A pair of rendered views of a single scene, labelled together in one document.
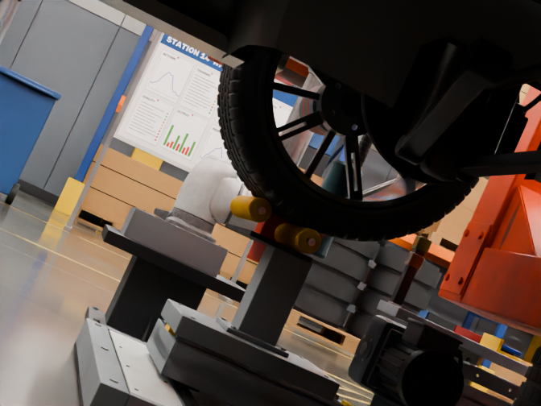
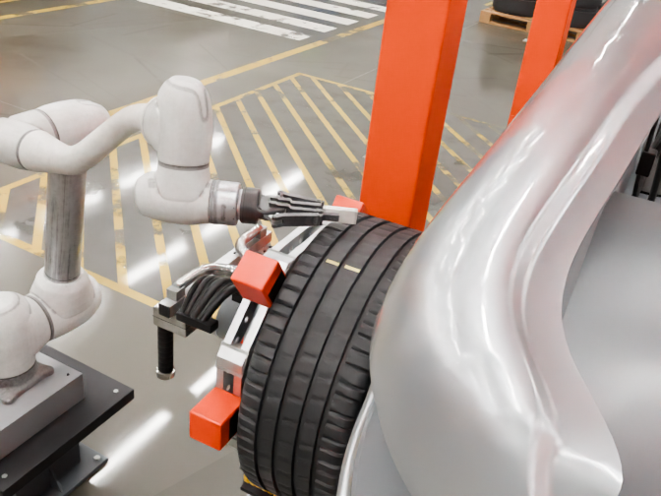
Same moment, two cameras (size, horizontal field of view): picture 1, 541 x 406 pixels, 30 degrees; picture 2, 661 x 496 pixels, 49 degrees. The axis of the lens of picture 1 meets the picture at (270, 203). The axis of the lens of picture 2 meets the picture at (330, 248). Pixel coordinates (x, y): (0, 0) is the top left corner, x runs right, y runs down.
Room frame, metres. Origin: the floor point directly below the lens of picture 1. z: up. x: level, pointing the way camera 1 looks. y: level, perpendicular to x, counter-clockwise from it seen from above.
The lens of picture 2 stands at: (1.75, 1.02, 1.88)
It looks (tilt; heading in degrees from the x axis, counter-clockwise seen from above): 29 degrees down; 305
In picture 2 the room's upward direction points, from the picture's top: 7 degrees clockwise
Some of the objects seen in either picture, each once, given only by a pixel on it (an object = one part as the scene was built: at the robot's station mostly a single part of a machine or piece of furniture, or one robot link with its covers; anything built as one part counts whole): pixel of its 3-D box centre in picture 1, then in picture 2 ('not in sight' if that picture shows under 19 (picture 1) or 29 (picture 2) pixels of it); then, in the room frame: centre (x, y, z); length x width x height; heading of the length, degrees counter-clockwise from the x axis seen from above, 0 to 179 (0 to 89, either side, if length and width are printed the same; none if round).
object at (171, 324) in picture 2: (275, 60); (176, 316); (2.75, 0.15, 0.93); 0.09 x 0.05 x 0.05; 12
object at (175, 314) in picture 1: (267, 302); not in sight; (2.42, -0.09, 0.32); 0.40 x 0.30 x 0.28; 102
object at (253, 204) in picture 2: not in sight; (263, 207); (2.62, 0.03, 1.21); 0.09 x 0.08 x 0.07; 37
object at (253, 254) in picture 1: (282, 237); not in sight; (2.55, -0.07, 0.48); 0.16 x 0.12 x 0.17; 12
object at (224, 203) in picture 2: not in sight; (227, 203); (2.68, 0.08, 1.21); 0.09 x 0.06 x 0.09; 127
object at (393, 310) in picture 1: (451, 337); not in sight; (2.92, -0.64, 0.44); 0.43 x 0.17 x 0.03; 102
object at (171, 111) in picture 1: (196, 159); not in sight; (8.45, 0.72, 0.97); 1.50 x 0.50 x 1.95; 100
